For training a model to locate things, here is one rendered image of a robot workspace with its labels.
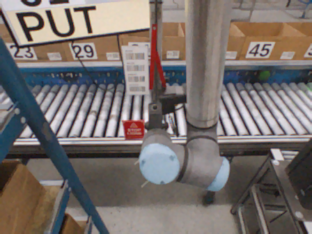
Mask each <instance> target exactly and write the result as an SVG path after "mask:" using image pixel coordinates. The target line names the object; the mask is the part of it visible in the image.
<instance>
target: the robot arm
mask: <svg viewBox="0 0 312 234"><path fill-rule="evenodd" d="M232 5H233V0H185V40H186V66H187V115H186V121H187V122H186V126H187V136H186V147H184V146H180V145H178V144H174V143H173V142H172V140H171V136H169V133H168V132H167V130H168V128H169V123H168V122H166V121H165V120H162V103H160V102H151V103H149V104H148V121H147V122H145V123H144V128H145V129H146V133H145V135H144V136H143V141H142V144H141V154H140V155H139V167H140V169H141V173H142V174H143V176H144V177H145V178H146V179H147V180H148V181H150V182H151V183H155V184H158V185H163V184H166V183H170V182H171V181H175V182H179V183H183V184H186V185H191V186H193V187H198V188H202V189H203V190H210V191H213V192H217V191H219V190H221V188H222V187H223V186H224V185H225V184H226V181H227V180H228V174H229V171H230V165H229V163H228V160H227V159H226V158H225V157H220V156H219V144H218V139H217V126H218V122H219V104H220V99H221V89H222V81H223V76H224V66H225V61H226V50H227V42H228V36H229V34H228V32H229V28H230V24H231V13H232Z"/></svg>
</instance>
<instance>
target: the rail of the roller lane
mask: <svg viewBox="0 0 312 234"><path fill-rule="evenodd" d="M311 137H312V135H276V136H218V137H217V139H218V144H219V151H253V150H270V149H279V150H301V149H302V147H304V145H305V143H307V141H309V139H310V138H311ZM171 140H172V142H173V143H174V144H178V145H180V146H184V147H186V137H178V138H177V137H171ZM58 141H59V142H60V143H61V146H62V148H63V149H64V152H65V153H140V152H141V144H142V141H143V139H140V140H125V138H75V139H58ZM29 153H46V152H45V151H44V149H42V146H41V145H40V143H38V140H37V139H17V140H16V142H15V143H14V145H13V147H11V149H10V150H9V151H8V153H7V154H29Z"/></svg>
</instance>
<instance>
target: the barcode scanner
mask: <svg viewBox="0 0 312 234"><path fill-rule="evenodd" d="M157 94H158V100H159V102H160V103H162V106H163V107H164V110H162V115H163V116H164V115H167V114H172V113H175V112H176V106H178V105H179V104H184V103H185V104H187V87H186V86H166V87H162V88H161V89H159V90H158V92H157Z"/></svg>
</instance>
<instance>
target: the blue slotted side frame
mask: <svg viewBox="0 0 312 234"><path fill-rule="evenodd" d="M85 68H86V69H87V71H88V72H89V73H90V74H91V76H92V78H93V79H94V80H96V81H97V84H98V86H99V85H100V84H104V85H105V86H106V89H108V85H110V84H113V85H114V84H115V83H114V80H115V82H116V78H117V72H118V71H120V72H119V75H118V81H117V83H116V86H115V90H114V92H116V89H117V86H118V84H123V86H124V90H123V92H125V89H126V82H125V71H124V69H123V67H122V66H120V67H85ZM19 69H20V71H21V72H22V74H23V76H24V75H26V77H25V76H24V78H25V80H26V82H27V83H28V85H30V86H32V87H33V88H35V86H37V85H39V86H42V88H44V86H46V85H48V86H51V87H52V88H53V86H55V85H59V86H60V87H61V88H62V87H63V85H68V86H69V87H70V88H71V87H72V85H78V87H79V89H80V87H81V85H87V86H88V89H89V86H90V85H92V84H94V85H96V84H95V83H94V81H93V80H92V79H91V78H90V77H89V75H88V73H87V71H85V69H84V67H57V68H19ZM162 70H163V72H165V76H164V78H165V82H166V84H169V86H172V85H173V84H178V85H179V86H181V85H182V84H186V83H187V82H185V80H186V79H187V66H186V65H183V66H162ZM260 70H272V71H271V74H270V76H269V78H268V80H267V81H265V80H262V81H261V80H258V81H257V82H256V77H257V76H258V73H259V72H260ZM173 72H174V76H173ZM182 72H183V76H182ZM228 72H230V73H229V75H228ZM237 72H239V73H238V75H237ZM247 72H248V73H247ZM256 72H257V73H256ZM273 72H274V74H273ZM282 72H284V73H283V74H282ZM291 72H293V73H292V74H291ZM310 72H311V73H310ZM68 73H70V74H72V77H71V75H67V74H68ZM79 73H81V77H80V75H79ZM98 73H100V77H99V76H98ZM108 73H109V77H108ZM246 73H247V75H246ZM255 73H256V75H255V76H254V74H255ZM300 73H301V74H300ZM309 73H310V74H309ZM33 74H34V75H35V76H36V77H35V76H34V75H33ZM42 74H44V76H45V77H44V76H43V75H42ZM52 74H54V77H53V76H52ZM61 74H63V77H62V76H61ZM281 74H282V75H281ZM290 74H291V75H290ZM310 78H312V65H245V66H243V65H225V66H224V76H223V81H222V83H223V84H224V86H225V87H226V85H227V84H228V83H232V84H233V85H234V87H235V85H236V84H237V83H241V84H242V85H243V87H244V85H245V84H246V83H250V84H251V85H252V86H253V85H254V84H256V83H259V84H260V85H261V86H262V85H263V84H265V83H268V84H269V85H270V86H271V84H273V83H277V84H278V85H280V84H282V83H286V84H287V85H289V84H291V83H295V84H296V85H298V84H299V83H304V84H305V85H307V84H308V83H310V82H311V83H312V80H310V81H309V79H310ZM168 79H169V82H167V80H168ZM177 79H178V82H177ZM231 79H232V81H231V82H230V80H231ZM240 79H241V80H240ZM248 79H249V82H248ZM275 79H276V80H275ZM283 79H284V81H283ZM292 79H293V80H292ZM301 79H302V80H301ZM86 80H87V81H88V84H87V81H86ZM105 80H106V83H105V82H104V81H105ZM123 80H124V83H123ZM239 80H240V82H239ZM270 80H271V81H270ZM274 80H275V81H274ZM300 80H301V82H299V81H300ZM41 81H43V83H44V84H43V83H42V82H41ZM51 81H52V83H51ZM60 81H61V84H60ZM68 81H70V83H69V82H68ZM77 81H79V84H78V83H77ZM273 81H274V82H273ZM291 81H292V82H291ZM33 82H34V83H35V84H33ZM226 90H227V88H226ZM78 91H79V90H78ZM78 91H77V92H78ZM86 92H88V90H87V91H86Z"/></svg>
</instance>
